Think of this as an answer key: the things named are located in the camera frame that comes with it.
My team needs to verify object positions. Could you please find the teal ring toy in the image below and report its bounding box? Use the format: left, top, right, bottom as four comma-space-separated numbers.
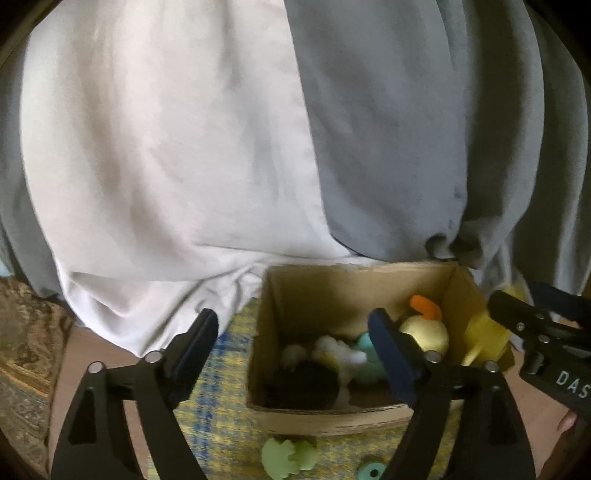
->
358, 455, 389, 480

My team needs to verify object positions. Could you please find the grey curtain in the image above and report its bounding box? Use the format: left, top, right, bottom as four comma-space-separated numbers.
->
0, 0, 591, 324

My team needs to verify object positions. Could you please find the teal star toy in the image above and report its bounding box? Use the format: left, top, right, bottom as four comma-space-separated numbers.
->
352, 332, 389, 385

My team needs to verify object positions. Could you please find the yellow plush duck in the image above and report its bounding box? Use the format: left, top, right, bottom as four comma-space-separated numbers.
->
399, 295, 451, 357

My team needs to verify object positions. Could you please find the pale pink curtain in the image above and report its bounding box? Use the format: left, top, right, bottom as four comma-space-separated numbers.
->
17, 0, 372, 361

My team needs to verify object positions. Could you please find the brown cardboard box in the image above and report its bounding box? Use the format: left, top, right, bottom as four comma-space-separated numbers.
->
246, 262, 515, 437

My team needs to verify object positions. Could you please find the black wheel toy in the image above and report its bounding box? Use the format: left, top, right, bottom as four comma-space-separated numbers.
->
263, 360, 343, 409

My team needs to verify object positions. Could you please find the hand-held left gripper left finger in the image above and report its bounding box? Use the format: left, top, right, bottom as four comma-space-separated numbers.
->
50, 308, 219, 480

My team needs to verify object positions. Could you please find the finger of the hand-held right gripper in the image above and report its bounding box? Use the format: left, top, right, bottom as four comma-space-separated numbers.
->
488, 290, 571, 344
530, 282, 591, 326

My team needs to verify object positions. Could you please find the brown paisley cloth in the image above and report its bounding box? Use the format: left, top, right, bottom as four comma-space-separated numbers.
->
0, 276, 75, 464

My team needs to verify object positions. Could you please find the green frog toy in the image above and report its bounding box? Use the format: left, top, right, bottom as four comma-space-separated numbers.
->
261, 438, 319, 477

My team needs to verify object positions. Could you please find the yellow blue checked mat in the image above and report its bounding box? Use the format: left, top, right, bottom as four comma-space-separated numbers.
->
173, 295, 465, 480

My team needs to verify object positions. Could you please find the person's right hand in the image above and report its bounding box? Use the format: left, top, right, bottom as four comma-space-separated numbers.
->
540, 410, 583, 480

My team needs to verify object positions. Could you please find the white plush elephant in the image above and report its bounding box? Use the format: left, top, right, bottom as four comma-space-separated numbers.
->
281, 335, 370, 408

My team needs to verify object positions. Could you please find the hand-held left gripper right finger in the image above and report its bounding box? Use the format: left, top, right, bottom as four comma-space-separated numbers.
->
368, 308, 536, 480

